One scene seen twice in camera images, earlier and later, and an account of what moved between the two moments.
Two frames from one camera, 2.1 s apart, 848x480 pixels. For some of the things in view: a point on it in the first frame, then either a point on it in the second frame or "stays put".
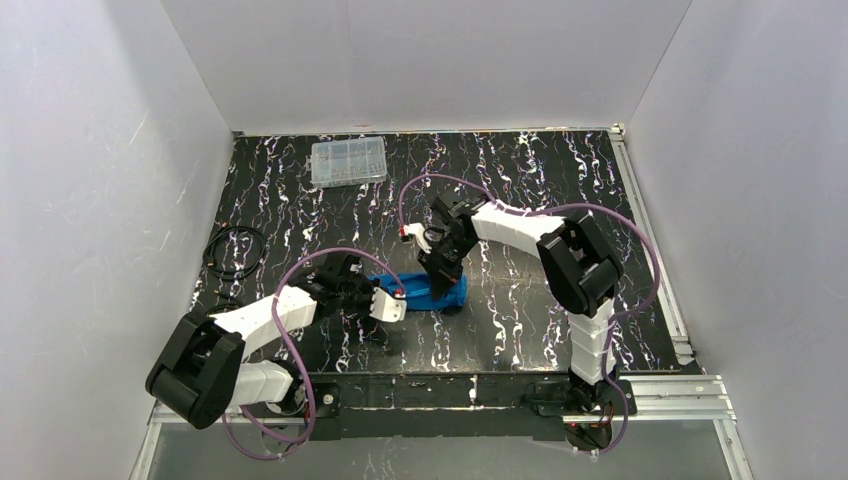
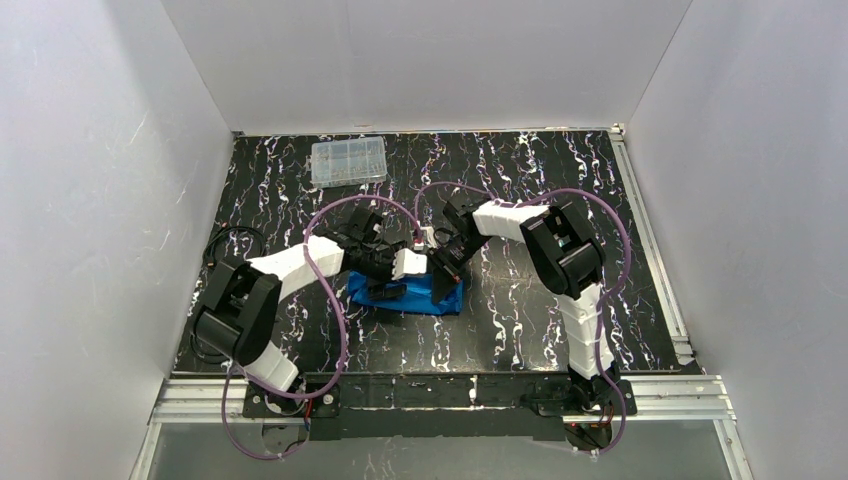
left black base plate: x=327 y=397 stays put
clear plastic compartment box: x=348 y=162 stays put
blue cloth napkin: x=418 y=292 stays put
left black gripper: x=361 y=291 → x=382 y=288
